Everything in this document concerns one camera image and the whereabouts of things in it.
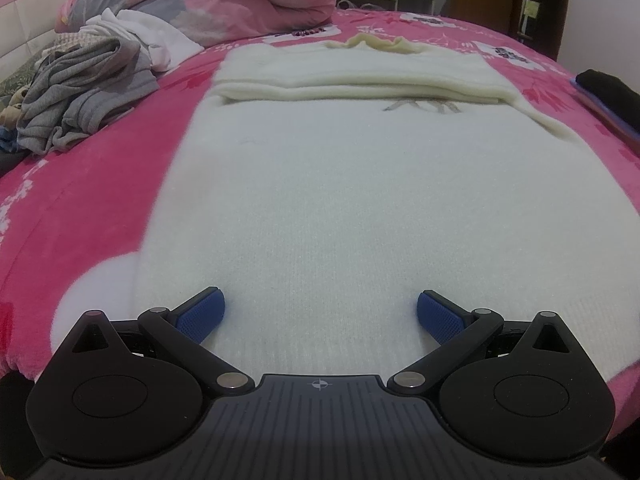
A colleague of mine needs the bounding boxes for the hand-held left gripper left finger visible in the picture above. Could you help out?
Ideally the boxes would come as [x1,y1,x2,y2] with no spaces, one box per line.
[70,286,256,396]

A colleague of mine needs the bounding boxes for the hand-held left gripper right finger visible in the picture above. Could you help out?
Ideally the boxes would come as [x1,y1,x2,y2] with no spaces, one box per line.
[387,289,576,396]

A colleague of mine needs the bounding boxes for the cream white sweater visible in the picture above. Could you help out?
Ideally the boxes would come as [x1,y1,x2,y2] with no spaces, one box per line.
[132,35,623,386]

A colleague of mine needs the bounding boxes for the pink floral blanket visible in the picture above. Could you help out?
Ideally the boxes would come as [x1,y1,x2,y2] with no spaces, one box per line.
[0,7,640,411]

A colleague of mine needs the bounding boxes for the grey garment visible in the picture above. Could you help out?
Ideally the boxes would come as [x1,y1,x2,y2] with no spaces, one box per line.
[15,37,161,156]

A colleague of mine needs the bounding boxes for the blue folded garment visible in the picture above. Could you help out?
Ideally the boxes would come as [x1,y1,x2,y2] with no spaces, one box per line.
[570,77,640,143]

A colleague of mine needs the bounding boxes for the white garment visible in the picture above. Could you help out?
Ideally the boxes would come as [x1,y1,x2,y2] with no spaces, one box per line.
[85,7,206,73]

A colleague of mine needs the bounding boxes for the black folded garment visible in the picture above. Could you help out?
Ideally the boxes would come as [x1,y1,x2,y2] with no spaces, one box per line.
[575,70,640,133]

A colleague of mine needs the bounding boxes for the patterned cloth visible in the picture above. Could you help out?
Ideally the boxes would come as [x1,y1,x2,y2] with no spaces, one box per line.
[0,77,36,111]

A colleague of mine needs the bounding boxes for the beige knit garment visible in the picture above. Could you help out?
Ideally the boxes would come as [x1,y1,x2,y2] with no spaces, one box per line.
[42,32,101,61]

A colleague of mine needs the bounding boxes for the pink grey rolled quilt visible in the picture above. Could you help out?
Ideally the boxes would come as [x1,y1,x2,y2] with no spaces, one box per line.
[55,0,336,53]

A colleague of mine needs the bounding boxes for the cream pink bed headboard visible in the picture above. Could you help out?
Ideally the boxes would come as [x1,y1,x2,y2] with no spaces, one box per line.
[0,0,96,86]

